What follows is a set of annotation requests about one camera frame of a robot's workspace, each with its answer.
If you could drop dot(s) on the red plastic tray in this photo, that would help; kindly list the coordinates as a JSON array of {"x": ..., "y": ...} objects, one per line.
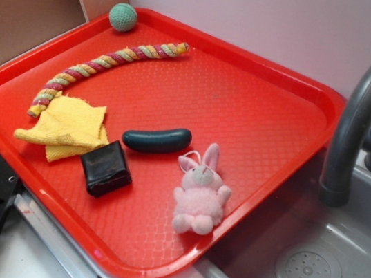
[{"x": 267, "y": 120}]

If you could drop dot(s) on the dark green toy cucumber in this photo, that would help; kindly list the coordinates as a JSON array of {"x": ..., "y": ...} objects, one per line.
[{"x": 157, "y": 142}]

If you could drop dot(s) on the pink plush bunny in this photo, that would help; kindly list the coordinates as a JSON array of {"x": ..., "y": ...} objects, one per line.
[{"x": 202, "y": 194}]

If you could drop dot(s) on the black square pouch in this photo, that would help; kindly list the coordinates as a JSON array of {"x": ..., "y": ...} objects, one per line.
[{"x": 105, "y": 169}]

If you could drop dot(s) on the yellow cloth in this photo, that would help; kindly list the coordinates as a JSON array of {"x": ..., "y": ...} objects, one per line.
[{"x": 68, "y": 127}]

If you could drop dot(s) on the green textured ball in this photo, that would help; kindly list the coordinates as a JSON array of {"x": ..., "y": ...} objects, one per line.
[{"x": 123, "y": 17}]

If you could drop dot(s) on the grey plastic sink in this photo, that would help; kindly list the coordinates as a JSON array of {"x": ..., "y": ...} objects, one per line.
[{"x": 293, "y": 235}]

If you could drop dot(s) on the grey toy faucet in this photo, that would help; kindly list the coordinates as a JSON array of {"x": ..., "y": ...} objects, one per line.
[{"x": 370, "y": 117}]

